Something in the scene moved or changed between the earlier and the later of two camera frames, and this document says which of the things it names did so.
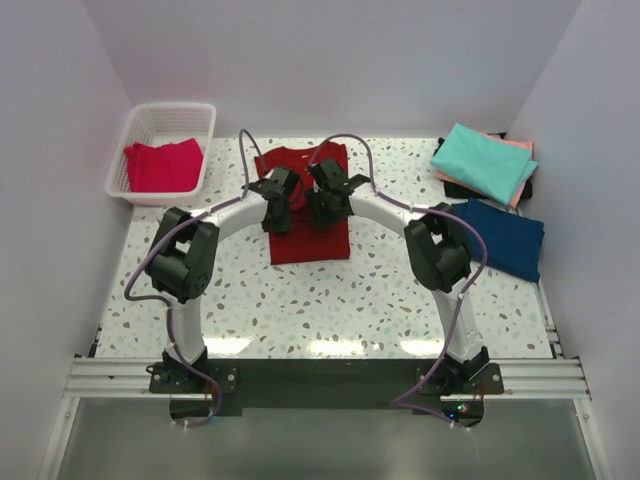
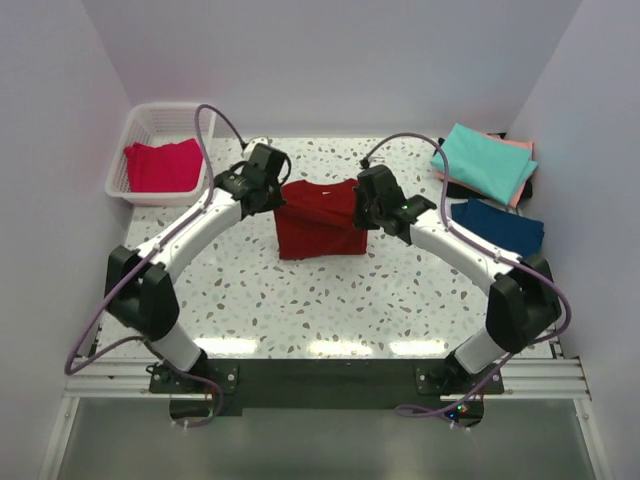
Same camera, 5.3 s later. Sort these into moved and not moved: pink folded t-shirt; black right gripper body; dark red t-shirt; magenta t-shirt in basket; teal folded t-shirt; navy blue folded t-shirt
Moved: black right gripper body; dark red t-shirt
Not moved: magenta t-shirt in basket; pink folded t-shirt; navy blue folded t-shirt; teal folded t-shirt
